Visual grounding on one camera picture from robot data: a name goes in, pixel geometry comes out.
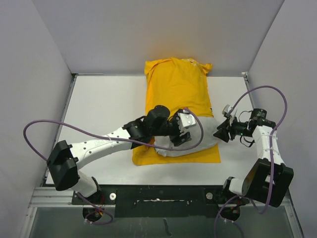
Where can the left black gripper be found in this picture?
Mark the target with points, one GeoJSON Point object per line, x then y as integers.
{"type": "Point", "coordinates": [176, 139]}

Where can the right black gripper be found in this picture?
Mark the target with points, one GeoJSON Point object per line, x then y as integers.
{"type": "Point", "coordinates": [223, 128]}

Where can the white pillow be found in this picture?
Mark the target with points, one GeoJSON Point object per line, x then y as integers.
{"type": "Point", "coordinates": [209, 141]}

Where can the yellow printed pillowcase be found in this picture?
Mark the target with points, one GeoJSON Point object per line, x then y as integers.
{"type": "Point", "coordinates": [177, 84]}

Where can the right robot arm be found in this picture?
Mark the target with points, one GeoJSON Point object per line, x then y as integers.
{"type": "Point", "coordinates": [269, 178]}

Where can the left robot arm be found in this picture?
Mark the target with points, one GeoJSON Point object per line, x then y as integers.
{"type": "Point", "coordinates": [66, 160]}

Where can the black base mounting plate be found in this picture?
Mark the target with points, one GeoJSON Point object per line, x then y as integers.
{"type": "Point", "coordinates": [162, 201]}

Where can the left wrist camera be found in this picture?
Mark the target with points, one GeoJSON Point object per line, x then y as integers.
{"type": "Point", "coordinates": [186, 121]}

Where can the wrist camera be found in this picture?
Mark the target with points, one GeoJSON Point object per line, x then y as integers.
{"type": "Point", "coordinates": [186, 121]}
{"type": "Point", "coordinates": [229, 112]}

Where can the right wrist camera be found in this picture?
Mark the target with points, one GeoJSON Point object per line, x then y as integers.
{"type": "Point", "coordinates": [229, 112]}

